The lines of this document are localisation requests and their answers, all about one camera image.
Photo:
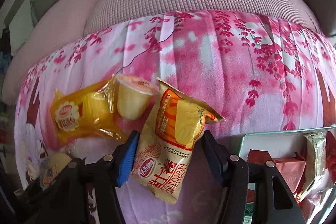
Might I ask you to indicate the clear round bun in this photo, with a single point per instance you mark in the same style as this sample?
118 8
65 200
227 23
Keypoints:
51 167

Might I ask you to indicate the yellow soft bread packet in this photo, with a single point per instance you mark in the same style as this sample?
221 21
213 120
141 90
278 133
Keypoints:
86 113

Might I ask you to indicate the teal shallow box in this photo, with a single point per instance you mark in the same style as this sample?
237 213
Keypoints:
319 204

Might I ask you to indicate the pink cartoon tablecloth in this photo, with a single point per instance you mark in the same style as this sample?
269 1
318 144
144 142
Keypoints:
260 73

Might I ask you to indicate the red wafer snack pack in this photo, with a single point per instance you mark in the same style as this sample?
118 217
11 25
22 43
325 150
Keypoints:
291 168

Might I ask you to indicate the light grey left cushion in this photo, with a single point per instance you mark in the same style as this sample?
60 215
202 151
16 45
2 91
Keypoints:
21 27

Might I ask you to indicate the red crinkled snack packet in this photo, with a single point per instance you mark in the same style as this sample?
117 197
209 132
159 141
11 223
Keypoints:
331 155

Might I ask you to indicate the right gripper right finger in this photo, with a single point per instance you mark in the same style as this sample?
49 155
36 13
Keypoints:
273 200

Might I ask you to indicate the cream white snack packet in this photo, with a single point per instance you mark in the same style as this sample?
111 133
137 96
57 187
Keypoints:
315 162

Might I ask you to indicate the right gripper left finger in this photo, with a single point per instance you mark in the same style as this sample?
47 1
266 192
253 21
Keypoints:
66 200

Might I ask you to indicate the swiss roll beige packet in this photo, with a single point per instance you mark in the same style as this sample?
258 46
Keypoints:
175 123

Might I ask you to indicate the yellow jelly cup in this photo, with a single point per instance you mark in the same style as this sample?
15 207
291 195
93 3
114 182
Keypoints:
134 95

